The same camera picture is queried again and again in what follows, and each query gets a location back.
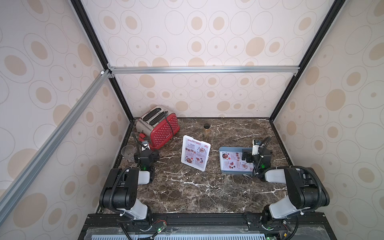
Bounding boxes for new menu sheet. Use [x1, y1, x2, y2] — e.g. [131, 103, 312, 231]
[220, 152, 253, 174]

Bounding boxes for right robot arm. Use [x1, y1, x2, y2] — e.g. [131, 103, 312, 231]
[242, 148, 331, 225]

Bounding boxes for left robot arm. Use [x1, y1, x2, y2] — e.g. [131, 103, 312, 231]
[99, 149, 160, 220]

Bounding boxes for clear drinking glass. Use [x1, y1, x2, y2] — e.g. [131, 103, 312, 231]
[121, 145, 137, 163]

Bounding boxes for blue grey tray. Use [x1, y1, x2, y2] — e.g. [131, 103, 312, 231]
[219, 147, 254, 176]

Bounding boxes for red polka dot toaster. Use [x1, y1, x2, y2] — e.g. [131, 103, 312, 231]
[136, 106, 180, 150]

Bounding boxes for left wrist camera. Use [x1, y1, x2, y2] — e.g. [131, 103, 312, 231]
[139, 141, 150, 151]

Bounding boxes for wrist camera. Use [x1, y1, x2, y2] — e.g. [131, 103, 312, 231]
[252, 140, 261, 156]
[139, 141, 150, 151]

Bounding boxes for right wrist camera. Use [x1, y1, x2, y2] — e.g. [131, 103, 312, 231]
[252, 140, 261, 156]

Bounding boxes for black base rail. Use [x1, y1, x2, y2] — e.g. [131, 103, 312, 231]
[79, 212, 336, 240]

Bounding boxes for horizontal aluminium frame bar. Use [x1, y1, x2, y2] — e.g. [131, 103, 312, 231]
[110, 66, 300, 75]

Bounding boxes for left aluminium frame bar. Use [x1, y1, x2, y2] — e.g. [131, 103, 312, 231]
[1, 70, 111, 225]

